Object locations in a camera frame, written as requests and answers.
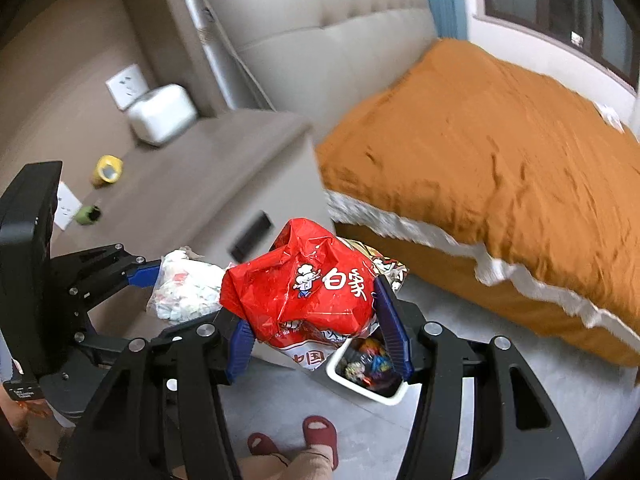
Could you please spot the red slipper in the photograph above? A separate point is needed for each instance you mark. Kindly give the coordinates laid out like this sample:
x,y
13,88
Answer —
x,y
320,437
262,445

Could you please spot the yellow paper cup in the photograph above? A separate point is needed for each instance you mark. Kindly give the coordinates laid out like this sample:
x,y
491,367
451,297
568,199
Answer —
x,y
106,170

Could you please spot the orange bedsheet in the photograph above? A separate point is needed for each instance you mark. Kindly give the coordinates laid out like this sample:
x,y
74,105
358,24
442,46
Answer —
x,y
500,170

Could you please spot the beige padded bed headboard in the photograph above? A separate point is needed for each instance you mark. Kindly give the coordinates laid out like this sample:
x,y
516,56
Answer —
x,y
320,35

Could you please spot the person's left hand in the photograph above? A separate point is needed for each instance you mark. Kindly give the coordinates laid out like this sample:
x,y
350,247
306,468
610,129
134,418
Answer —
x,y
22,415

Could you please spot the white wall socket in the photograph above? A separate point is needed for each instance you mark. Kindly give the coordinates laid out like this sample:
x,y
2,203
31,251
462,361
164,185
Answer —
x,y
66,206
125,85

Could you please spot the dark framed window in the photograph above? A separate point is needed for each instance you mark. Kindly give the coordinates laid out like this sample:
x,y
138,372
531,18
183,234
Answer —
x,y
560,10

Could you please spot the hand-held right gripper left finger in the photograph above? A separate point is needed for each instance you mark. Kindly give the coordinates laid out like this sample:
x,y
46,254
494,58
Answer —
x,y
240,355

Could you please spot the white ribbed tissue box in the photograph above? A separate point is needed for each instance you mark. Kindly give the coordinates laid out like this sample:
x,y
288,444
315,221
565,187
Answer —
x,y
160,112

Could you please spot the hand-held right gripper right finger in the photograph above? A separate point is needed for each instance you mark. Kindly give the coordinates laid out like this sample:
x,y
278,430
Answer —
x,y
392,332

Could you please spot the person's beige trouser leg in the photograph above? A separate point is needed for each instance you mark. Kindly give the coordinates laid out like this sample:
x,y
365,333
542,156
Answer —
x,y
295,466

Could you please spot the white lace bed trim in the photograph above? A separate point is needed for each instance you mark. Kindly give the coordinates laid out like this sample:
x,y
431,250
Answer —
x,y
450,252

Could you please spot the beige printed packet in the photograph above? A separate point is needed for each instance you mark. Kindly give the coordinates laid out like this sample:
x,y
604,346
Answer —
x,y
387,265

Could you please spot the white plastic bag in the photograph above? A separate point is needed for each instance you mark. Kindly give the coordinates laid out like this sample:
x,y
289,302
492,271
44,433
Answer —
x,y
185,290

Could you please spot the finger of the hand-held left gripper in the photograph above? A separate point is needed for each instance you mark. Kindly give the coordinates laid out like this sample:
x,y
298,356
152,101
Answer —
x,y
100,342
145,275

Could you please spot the crumpled colourful wrappers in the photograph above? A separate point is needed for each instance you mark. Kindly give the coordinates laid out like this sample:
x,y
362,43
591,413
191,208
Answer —
x,y
367,362

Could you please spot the red plastic noodle bag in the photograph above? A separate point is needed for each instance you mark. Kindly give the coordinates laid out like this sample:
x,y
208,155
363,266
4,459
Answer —
x,y
300,285

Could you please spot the white trash bin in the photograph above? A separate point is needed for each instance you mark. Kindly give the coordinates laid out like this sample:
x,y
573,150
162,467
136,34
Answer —
x,y
372,395

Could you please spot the white paper tag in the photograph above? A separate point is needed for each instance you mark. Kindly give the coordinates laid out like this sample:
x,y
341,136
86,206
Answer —
x,y
607,115

